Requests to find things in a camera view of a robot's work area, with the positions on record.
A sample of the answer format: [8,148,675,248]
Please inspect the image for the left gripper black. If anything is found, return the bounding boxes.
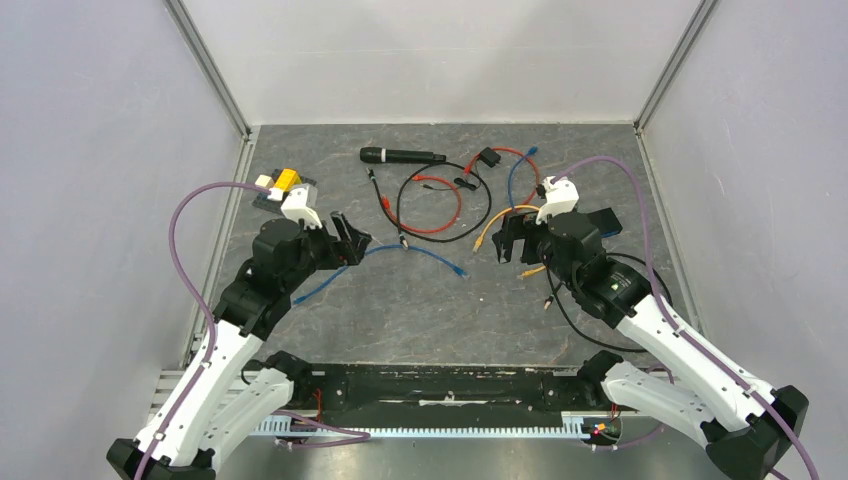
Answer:
[283,210,372,292]

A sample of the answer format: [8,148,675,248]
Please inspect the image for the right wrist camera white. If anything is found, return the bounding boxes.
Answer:
[535,176,579,225]

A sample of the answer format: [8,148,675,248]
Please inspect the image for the yellow toy brick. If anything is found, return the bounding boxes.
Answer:
[274,168,302,192]

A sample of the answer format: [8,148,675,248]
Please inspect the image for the cream toy brick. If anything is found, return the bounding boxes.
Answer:
[255,175,275,190]

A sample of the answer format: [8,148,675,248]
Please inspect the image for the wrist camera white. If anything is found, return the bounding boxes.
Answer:
[267,184,323,230]
[535,176,579,225]

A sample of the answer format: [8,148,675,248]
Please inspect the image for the white cable duct strip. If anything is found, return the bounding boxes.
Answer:
[250,415,590,440]

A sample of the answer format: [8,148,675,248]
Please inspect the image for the yellow ethernet cable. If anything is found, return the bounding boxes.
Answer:
[472,203,549,280]

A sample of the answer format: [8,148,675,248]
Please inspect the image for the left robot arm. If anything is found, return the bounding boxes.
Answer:
[107,212,372,479]

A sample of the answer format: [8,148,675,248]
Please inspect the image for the black cable loop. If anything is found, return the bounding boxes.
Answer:
[364,161,494,250]

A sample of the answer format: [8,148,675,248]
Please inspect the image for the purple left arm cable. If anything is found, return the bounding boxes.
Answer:
[132,182,273,480]

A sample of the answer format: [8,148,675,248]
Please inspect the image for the red cable loop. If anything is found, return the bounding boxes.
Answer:
[381,174,463,236]

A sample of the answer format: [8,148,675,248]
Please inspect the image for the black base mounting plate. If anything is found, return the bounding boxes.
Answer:
[284,364,612,429]

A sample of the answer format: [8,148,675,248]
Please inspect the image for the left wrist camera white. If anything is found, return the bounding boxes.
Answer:
[267,184,323,230]

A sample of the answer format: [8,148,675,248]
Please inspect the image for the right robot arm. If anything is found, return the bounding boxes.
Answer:
[492,212,810,479]

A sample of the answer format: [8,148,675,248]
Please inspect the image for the black microphone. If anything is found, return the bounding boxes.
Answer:
[359,147,447,164]

